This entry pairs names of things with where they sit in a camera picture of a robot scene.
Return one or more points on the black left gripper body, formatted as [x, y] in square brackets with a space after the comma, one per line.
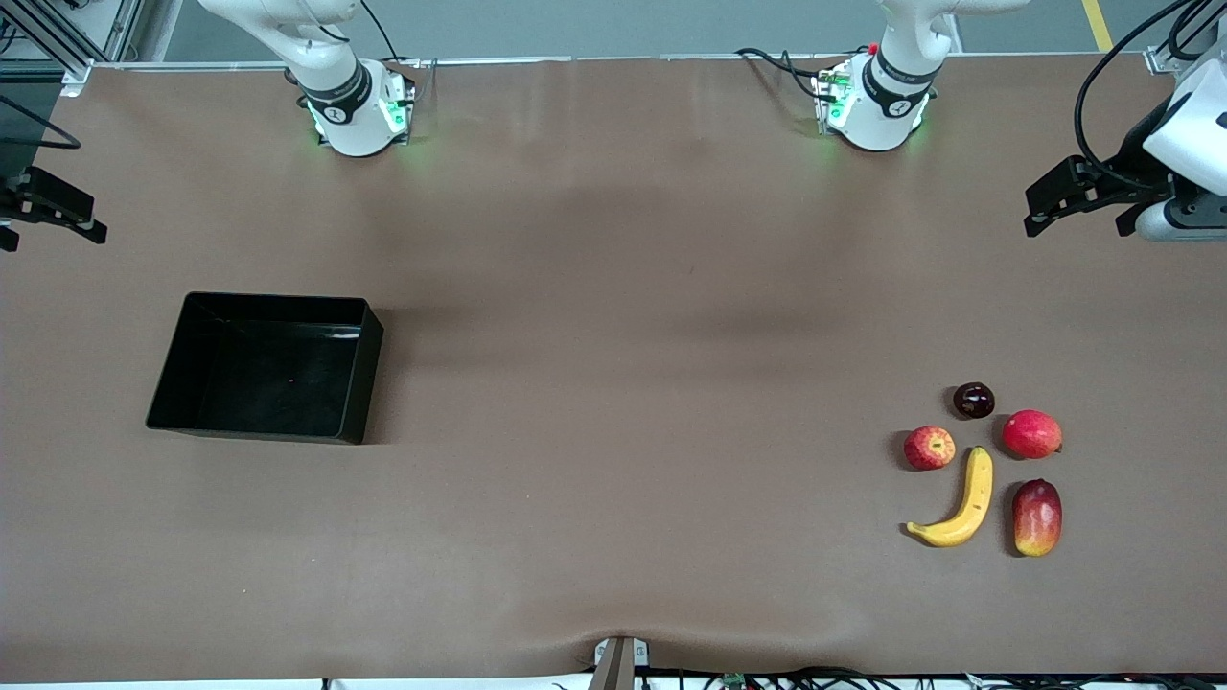
[1127, 172]

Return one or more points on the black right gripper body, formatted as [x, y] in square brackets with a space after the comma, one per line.
[13, 198]

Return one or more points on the black rectangular plastic box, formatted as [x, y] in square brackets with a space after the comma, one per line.
[278, 374]

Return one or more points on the red yellow apple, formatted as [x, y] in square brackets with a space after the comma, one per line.
[930, 448]

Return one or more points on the yellow banana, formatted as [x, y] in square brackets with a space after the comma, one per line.
[976, 498]

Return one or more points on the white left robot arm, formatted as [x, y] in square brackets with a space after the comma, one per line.
[877, 115]

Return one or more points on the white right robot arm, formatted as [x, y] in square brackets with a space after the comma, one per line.
[355, 129]

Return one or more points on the grey aluminium corner strut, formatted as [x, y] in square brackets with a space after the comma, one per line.
[1160, 60]

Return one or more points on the dark purple plum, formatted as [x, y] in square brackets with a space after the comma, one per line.
[973, 401]

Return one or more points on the round red peach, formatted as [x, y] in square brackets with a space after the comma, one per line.
[1031, 433]

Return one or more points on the red yellow mango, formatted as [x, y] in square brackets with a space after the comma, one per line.
[1037, 517]

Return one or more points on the brown table cover mat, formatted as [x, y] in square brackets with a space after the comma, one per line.
[613, 240]

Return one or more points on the silver aluminium frame strut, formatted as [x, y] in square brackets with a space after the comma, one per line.
[125, 24]

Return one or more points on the aluminium table edge rail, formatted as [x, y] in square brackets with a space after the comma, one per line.
[613, 59]

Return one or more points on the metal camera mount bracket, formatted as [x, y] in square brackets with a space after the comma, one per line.
[618, 666]

